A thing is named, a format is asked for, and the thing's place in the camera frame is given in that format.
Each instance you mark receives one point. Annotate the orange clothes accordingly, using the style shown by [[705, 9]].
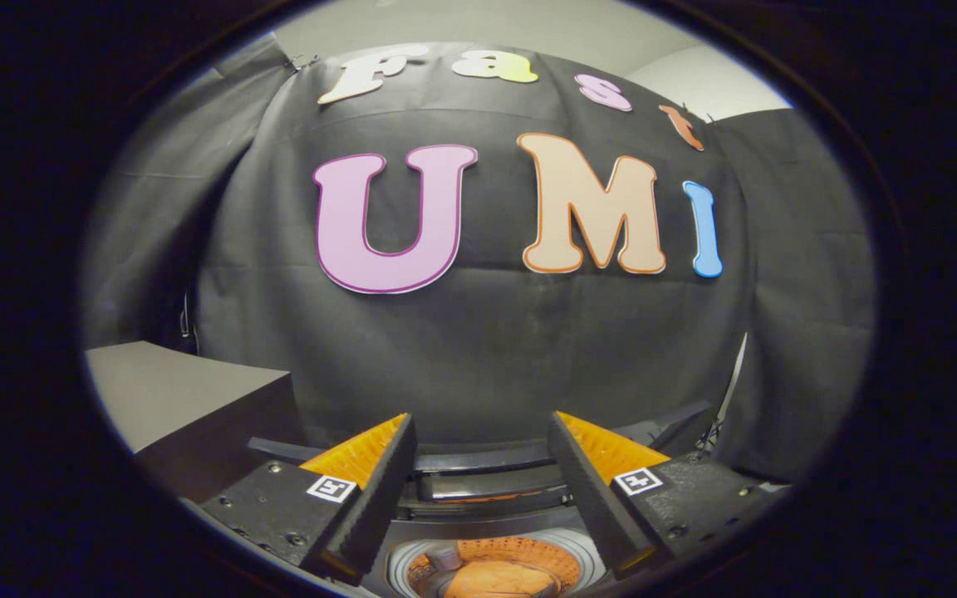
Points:
[[495, 581]]

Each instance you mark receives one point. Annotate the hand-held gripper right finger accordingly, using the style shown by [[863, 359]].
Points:
[[595, 498]]

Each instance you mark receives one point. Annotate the dark cabinet with beige door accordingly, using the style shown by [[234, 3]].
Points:
[[171, 390]]

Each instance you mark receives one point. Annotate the black backdrop cloth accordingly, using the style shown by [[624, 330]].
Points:
[[487, 349]]

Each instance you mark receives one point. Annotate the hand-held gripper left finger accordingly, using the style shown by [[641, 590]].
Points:
[[375, 507]]

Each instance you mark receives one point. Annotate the grey washing machine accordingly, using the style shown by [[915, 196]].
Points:
[[487, 527]]

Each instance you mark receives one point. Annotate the black light stand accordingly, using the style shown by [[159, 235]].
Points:
[[709, 440]]

